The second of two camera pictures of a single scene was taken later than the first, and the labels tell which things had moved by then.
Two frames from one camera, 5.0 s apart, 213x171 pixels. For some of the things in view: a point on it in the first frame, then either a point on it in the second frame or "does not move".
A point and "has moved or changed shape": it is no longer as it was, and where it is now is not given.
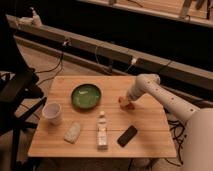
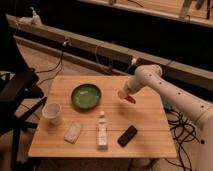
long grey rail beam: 103,55 does not move
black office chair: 21,93 does not move
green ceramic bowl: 86,96 does not move
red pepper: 129,106 has moved or changed shape
